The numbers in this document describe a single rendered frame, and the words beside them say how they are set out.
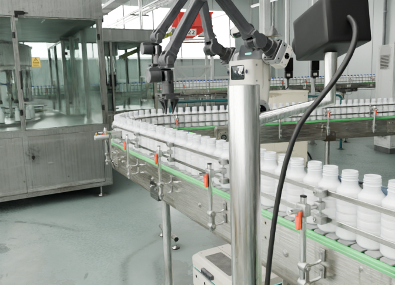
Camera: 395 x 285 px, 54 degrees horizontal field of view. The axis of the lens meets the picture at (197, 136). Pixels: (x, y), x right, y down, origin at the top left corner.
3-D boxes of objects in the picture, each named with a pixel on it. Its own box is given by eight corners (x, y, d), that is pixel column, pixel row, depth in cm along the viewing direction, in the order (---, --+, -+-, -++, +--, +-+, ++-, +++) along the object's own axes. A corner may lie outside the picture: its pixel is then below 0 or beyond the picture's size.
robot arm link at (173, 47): (214, -10, 184) (203, -5, 193) (204, -18, 181) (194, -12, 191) (173, 67, 177) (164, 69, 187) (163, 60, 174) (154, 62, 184)
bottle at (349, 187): (335, 240, 92) (337, 173, 90) (335, 231, 98) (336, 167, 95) (362, 242, 90) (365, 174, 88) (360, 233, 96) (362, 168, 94)
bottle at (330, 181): (320, 223, 103) (321, 163, 101) (344, 227, 100) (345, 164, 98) (314, 231, 98) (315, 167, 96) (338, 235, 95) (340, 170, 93)
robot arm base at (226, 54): (228, 64, 246) (236, 47, 247) (218, 57, 242) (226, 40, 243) (221, 64, 253) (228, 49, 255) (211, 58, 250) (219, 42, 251)
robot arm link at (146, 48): (162, 32, 221) (156, 35, 229) (143, 32, 216) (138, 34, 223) (163, 53, 223) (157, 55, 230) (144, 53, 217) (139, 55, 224)
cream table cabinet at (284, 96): (291, 159, 656) (291, 89, 638) (308, 167, 595) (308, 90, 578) (228, 164, 637) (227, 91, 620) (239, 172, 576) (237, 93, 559)
